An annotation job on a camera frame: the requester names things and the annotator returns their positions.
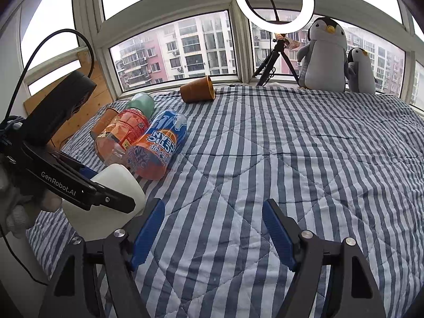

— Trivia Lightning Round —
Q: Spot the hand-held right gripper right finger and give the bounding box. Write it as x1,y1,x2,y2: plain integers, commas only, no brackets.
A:
263,198,387,318

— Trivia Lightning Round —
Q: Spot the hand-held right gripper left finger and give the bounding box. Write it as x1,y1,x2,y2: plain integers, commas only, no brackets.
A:
38,198,165,318

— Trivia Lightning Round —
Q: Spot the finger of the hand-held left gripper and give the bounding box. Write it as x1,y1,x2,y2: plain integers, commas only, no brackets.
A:
50,150,99,183
84,184,136,214

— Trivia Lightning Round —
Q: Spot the white cup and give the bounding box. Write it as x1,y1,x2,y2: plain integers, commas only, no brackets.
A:
62,164,147,242

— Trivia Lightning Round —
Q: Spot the orange cup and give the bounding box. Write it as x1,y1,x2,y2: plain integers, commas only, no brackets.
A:
90,107,120,140

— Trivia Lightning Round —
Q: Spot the green cup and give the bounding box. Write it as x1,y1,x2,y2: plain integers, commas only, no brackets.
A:
125,93,156,120

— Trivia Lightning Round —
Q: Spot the brown cup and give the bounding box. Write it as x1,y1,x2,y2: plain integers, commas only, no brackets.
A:
180,75,217,104

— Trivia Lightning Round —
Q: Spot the person's left hand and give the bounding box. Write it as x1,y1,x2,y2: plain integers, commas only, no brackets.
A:
0,159,63,240

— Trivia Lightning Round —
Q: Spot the wooden board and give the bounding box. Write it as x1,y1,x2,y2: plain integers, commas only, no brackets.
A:
23,49,115,150

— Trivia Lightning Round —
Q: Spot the clear orange drink bottle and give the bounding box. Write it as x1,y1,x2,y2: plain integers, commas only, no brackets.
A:
94,107,150,167

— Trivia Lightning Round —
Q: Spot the blue and orange drink bottle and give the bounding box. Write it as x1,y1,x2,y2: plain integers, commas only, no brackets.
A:
127,109,188,181

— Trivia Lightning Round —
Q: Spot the striped blanket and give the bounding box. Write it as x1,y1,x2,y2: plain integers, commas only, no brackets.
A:
26,84,424,318

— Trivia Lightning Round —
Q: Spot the black tripod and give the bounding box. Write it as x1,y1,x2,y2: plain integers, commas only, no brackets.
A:
253,33,301,87

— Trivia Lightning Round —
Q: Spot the large grey penguin plush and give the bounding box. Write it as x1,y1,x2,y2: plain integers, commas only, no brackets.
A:
296,16,349,92

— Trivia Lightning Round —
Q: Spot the small grey penguin plush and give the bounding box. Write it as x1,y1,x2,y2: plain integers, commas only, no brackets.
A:
346,48,377,95

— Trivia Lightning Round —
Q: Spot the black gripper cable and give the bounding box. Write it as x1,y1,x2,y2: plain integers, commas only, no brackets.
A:
6,28,95,121

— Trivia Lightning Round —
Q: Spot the thin black cable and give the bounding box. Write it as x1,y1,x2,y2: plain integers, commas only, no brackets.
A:
0,221,50,287

